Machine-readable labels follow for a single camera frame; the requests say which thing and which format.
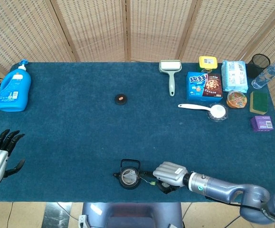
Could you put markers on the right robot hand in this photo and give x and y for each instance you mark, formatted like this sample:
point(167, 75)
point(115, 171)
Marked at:
point(170, 173)

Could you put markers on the tea bag with green tag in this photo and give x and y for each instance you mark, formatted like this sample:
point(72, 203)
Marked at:
point(129, 176)

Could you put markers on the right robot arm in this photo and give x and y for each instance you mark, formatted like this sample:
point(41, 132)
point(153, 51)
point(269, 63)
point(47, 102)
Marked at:
point(218, 187)

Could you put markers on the black cast iron teapot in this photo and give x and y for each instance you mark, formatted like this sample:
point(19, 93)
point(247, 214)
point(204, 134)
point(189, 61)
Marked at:
point(121, 181)

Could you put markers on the black teapot lid orange knob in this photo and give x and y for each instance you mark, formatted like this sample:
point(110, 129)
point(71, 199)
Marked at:
point(118, 101)

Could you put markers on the blue grey robot torso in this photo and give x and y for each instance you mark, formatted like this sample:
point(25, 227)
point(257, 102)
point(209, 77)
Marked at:
point(132, 216)

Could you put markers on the blue detergent pump bottle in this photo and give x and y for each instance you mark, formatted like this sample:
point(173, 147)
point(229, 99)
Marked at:
point(13, 90)

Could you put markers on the blue table cloth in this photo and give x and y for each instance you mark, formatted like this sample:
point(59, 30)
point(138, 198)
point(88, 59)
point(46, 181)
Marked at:
point(68, 142)

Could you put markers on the blue cookie box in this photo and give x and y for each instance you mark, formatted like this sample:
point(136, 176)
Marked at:
point(199, 88)

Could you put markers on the green lint roller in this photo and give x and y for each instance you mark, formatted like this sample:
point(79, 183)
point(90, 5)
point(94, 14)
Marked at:
point(171, 80)

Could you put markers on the orange jelly cup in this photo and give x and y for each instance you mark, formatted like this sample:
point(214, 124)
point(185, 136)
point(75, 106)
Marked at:
point(237, 99)

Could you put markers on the purple small box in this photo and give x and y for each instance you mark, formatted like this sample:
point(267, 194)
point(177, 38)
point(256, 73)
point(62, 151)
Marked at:
point(262, 123)

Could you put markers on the green yellow sponge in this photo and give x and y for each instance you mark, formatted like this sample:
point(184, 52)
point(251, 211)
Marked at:
point(259, 101)

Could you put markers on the light blue wet wipes pack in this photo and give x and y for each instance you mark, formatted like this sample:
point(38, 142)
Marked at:
point(234, 76)

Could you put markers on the yellow lid green container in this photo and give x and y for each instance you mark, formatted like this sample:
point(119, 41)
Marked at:
point(208, 61)

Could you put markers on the black mesh pen holder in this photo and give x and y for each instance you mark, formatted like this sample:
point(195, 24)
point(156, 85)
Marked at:
point(253, 69)

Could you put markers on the clear plastic water bottle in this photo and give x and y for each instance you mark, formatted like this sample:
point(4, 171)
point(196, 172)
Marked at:
point(265, 76)

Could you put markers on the woven bamboo folding screen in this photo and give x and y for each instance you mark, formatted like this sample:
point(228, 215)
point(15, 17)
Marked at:
point(92, 28)

